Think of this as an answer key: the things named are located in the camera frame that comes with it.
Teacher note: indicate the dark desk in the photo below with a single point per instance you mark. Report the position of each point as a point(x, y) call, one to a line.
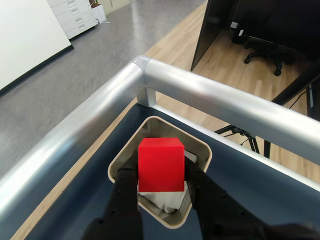
point(207, 30)

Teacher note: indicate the white drawer cabinet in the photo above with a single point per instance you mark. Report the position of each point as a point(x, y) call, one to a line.
point(75, 20)

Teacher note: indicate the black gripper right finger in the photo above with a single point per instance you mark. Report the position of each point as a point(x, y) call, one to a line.
point(220, 217)

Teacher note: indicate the white crumpled tissue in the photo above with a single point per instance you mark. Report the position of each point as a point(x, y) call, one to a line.
point(165, 202)

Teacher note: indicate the black tripod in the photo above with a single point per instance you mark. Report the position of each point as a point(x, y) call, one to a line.
point(267, 150)

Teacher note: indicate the blue-grey table mat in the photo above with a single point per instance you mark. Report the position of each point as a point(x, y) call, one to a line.
point(250, 190)

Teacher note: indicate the silver metal table rail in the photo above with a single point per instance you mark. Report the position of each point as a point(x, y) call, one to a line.
point(200, 87)

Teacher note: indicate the black office chair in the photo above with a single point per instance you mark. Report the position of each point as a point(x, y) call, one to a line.
point(265, 50)

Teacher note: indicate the red cube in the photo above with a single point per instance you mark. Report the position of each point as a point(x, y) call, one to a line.
point(161, 167)

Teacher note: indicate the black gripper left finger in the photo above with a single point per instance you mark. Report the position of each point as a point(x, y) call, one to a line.
point(122, 205)

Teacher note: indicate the beige open box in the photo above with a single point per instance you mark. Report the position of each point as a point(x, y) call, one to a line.
point(175, 135)

